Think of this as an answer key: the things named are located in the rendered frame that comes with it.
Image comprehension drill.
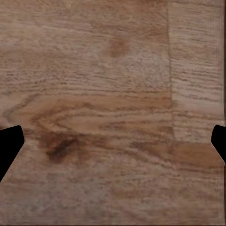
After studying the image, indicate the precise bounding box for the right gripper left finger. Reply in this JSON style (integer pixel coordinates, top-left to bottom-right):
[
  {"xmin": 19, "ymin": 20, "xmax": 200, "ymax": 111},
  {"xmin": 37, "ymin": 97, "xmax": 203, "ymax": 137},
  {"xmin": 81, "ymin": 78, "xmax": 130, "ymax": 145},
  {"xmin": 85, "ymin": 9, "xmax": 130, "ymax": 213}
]
[{"xmin": 0, "ymin": 125, "xmax": 24, "ymax": 181}]

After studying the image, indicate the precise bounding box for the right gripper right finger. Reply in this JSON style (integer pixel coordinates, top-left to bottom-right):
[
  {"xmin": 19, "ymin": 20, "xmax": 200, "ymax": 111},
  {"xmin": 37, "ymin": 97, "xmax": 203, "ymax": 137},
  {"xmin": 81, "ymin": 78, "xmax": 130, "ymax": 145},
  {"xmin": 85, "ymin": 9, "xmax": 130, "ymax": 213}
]
[{"xmin": 211, "ymin": 125, "xmax": 226, "ymax": 163}]

